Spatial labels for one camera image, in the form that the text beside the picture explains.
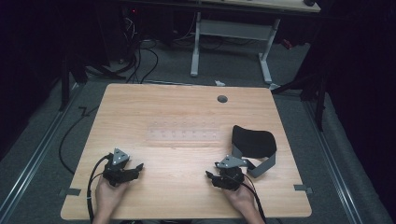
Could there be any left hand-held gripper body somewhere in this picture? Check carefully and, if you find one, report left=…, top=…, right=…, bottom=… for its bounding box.
left=102, top=147, right=134, bottom=188

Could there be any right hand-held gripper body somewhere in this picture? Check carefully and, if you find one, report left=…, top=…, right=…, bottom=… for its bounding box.
left=214, top=154, right=250, bottom=191

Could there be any black eye mask grey strap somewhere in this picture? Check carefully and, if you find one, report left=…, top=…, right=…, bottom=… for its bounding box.
left=231, top=124, right=277, bottom=179

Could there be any person's right hand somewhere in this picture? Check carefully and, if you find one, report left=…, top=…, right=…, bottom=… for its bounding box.
left=221, top=181, right=257, bottom=217

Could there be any person's left hand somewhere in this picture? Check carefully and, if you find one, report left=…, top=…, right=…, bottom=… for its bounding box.
left=94, top=177, right=131, bottom=217

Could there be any clear plastic ruler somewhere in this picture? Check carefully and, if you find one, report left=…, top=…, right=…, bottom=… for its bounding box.
left=146, top=120, right=221, bottom=147

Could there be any grey tape piece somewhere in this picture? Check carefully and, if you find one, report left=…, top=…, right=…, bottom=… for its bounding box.
left=58, top=188, right=82, bottom=198
left=292, top=184, right=314, bottom=195

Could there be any black metal stand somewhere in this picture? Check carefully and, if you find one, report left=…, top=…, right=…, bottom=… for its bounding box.
left=58, top=54, right=127, bottom=112
left=272, top=62, right=328, bottom=133

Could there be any white-legged wooden desk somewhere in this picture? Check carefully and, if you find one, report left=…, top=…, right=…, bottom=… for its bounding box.
left=122, top=0, right=322, bottom=86

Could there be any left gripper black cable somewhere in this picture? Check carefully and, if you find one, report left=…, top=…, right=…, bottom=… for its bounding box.
left=86, top=152, right=114, bottom=224

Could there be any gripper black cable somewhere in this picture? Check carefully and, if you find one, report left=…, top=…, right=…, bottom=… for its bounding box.
left=86, top=152, right=114, bottom=224
left=242, top=173, right=267, bottom=224

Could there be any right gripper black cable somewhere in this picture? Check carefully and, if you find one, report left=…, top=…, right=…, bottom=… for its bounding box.
left=242, top=173, right=267, bottom=224

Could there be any black floor cable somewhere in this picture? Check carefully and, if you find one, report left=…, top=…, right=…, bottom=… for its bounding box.
left=58, top=105, right=101, bottom=175

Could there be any metal floor rail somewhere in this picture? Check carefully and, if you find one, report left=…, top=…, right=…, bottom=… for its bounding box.
left=0, top=82, right=82, bottom=216
left=303, top=99, right=364, bottom=224

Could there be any bundle of black cables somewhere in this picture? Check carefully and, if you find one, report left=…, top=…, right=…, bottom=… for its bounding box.
left=118, top=18, right=160, bottom=85

